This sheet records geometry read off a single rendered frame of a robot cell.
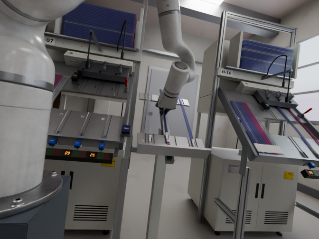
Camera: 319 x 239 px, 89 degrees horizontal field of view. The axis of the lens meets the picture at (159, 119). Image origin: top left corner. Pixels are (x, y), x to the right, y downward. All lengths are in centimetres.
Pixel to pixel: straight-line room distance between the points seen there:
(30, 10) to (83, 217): 122
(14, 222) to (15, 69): 21
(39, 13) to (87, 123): 67
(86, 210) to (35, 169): 101
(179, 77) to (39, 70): 54
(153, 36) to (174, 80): 383
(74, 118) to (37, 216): 71
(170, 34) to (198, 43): 413
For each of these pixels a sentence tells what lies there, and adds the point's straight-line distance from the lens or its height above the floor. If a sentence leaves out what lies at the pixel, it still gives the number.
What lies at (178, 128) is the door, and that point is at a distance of 421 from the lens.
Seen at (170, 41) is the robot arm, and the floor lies 118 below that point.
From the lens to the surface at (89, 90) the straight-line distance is 118.
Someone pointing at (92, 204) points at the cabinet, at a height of 24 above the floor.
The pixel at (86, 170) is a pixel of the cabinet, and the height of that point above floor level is 46.
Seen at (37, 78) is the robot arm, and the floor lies 90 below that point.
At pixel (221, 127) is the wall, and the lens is 481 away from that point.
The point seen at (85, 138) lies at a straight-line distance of 86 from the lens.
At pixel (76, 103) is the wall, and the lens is 417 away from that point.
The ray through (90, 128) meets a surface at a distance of 93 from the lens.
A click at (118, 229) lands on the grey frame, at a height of 27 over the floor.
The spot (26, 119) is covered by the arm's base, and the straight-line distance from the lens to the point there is 33.
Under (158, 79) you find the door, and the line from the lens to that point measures 416.
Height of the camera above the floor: 86
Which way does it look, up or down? level
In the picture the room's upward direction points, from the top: 7 degrees clockwise
